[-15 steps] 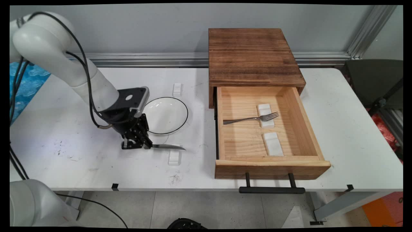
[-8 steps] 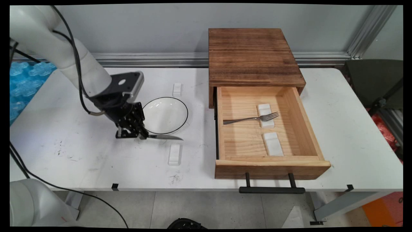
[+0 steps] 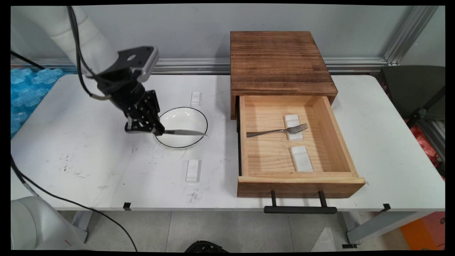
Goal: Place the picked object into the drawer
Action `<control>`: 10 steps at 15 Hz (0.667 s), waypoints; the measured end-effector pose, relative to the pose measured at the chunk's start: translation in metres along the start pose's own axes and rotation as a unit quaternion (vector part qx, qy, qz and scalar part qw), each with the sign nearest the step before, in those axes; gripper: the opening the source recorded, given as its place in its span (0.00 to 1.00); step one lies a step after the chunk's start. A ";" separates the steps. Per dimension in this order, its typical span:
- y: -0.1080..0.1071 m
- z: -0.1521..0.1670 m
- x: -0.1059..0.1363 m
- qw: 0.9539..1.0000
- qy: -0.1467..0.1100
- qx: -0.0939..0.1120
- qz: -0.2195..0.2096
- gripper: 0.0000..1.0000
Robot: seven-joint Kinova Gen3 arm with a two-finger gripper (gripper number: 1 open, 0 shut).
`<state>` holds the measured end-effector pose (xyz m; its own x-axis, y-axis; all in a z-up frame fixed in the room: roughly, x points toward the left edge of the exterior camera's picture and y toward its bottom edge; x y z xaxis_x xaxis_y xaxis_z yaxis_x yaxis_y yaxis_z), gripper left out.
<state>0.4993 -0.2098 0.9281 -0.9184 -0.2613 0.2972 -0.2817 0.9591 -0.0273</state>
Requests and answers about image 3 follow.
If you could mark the grey table leg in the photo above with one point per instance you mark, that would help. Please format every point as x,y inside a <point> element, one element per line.
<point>380,225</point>
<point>82,220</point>

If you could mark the silver fork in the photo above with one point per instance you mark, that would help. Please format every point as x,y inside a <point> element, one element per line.
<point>273,131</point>

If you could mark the white cutlery rest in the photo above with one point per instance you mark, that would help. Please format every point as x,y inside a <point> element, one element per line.
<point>292,120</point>
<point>195,98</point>
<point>192,170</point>
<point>302,160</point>

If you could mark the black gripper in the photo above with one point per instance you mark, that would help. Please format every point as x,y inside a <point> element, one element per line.
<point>124,90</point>

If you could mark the silver table knife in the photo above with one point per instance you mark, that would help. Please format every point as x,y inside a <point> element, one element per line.
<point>185,133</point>

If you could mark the slanted aluminium post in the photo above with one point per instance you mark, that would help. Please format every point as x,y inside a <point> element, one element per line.
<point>408,33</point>

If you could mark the horizontal aluminium rail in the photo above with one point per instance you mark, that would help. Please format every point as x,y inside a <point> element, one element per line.
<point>192,65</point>

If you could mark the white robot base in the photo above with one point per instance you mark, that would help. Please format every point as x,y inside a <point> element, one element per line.
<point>33,225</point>

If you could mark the red bag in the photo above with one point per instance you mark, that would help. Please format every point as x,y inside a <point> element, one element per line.
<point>424,144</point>

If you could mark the orange box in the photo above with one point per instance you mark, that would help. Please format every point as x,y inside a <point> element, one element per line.
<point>424,231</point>

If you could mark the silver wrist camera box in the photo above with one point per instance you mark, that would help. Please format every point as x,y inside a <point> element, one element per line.
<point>142,60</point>

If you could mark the white plate with black rim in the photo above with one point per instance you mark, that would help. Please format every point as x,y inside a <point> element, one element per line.
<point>185,122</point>

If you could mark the blue bubble wrap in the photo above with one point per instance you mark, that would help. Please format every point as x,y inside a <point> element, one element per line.
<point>26,92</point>

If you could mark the light wooden drawer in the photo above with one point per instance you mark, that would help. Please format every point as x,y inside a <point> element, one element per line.
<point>277,156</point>

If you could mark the black table edge clip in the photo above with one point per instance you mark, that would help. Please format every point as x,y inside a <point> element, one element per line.
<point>386,207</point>
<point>127,206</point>

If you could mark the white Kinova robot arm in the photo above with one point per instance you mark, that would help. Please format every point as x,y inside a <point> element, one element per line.
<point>71,32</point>

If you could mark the black round object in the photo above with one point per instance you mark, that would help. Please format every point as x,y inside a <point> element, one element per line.
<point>204,247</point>

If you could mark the dark wooden cabinet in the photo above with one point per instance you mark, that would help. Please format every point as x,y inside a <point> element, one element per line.
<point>277,62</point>

